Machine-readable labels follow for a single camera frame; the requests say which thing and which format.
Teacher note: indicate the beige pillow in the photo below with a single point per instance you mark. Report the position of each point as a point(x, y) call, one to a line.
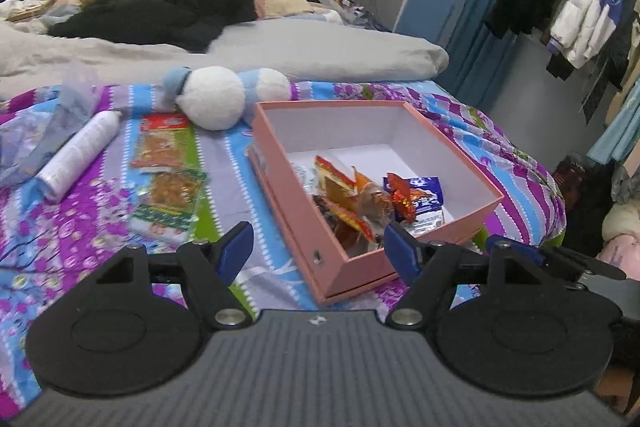
point(280, 2)

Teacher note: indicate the green label snack packet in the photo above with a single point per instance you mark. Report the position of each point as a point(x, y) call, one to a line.
point(170, 202)

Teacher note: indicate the white puffer jacket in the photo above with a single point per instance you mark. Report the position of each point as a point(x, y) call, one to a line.
point(585, 7)

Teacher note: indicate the grey quilt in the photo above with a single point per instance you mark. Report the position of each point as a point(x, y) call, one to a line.
point(325, 47)

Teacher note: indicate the cream and pink cloth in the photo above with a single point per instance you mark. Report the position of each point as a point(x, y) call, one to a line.
point(622, 232)

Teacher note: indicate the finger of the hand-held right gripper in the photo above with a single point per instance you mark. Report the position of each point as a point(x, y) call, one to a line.
point(522, 249)

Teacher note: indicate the teal hanging garment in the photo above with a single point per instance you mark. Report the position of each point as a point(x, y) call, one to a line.
point(617, 127)

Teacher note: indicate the black clothing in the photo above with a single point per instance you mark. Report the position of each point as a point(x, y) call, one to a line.
point(170, 7)

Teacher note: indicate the blue board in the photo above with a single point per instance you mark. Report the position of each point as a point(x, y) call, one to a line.
point(425, 14)

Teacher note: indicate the colourful printed bedsheet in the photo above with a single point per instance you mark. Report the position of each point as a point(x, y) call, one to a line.
point(75, 232)

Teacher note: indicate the clear brown snack packet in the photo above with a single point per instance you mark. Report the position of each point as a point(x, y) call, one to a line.
point(375, 204)

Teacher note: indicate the white cylindrical roll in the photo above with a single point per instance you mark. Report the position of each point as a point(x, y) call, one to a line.
point(80, 157)

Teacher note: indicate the red flat snack packet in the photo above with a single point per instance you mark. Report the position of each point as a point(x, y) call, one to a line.
point(160, 142)

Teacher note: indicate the orange snack packet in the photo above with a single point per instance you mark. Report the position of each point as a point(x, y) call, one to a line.
point(335, 182)

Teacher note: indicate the pink cardboard box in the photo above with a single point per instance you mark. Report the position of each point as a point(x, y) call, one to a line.
point(295, 207)

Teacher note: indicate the blue curtain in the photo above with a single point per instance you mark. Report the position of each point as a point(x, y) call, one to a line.
point(470, 47)

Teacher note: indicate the clear plastic bag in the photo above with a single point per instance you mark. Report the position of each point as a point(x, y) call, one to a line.
point(30, 142)

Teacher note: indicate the blue hanging jacket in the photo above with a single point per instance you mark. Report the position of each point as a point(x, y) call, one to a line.
point(616, 2)

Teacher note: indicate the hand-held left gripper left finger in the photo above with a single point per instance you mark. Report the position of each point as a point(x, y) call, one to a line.
point(235, 252)

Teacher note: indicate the dark clothes pile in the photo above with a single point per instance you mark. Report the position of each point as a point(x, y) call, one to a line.
point(585, 207)

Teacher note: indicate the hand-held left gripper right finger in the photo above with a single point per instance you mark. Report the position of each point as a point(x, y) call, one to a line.
point(402, 252)

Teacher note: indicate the red foil snack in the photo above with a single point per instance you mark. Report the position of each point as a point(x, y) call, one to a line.
point(401, 199)

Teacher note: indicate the blue snack packet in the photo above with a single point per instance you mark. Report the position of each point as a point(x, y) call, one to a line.
point(425, 202)

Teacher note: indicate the white and blue plush toy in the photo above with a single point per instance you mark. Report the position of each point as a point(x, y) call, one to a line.
point(215, 97)

